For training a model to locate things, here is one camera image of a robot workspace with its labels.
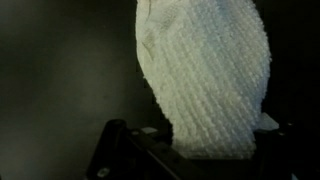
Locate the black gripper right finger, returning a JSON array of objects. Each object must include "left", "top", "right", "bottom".
[{"left": 253, "top": 113, "right": 320, "bottom": 180}]

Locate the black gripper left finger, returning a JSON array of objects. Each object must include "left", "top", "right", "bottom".
[{"left": 85, "top": 118, "right": 174, "bottom": 180}]

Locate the white terry cloth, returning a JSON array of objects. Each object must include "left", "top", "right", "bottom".
[{"left": 135, "top": 0, "right": 271, "bottom": 159}]

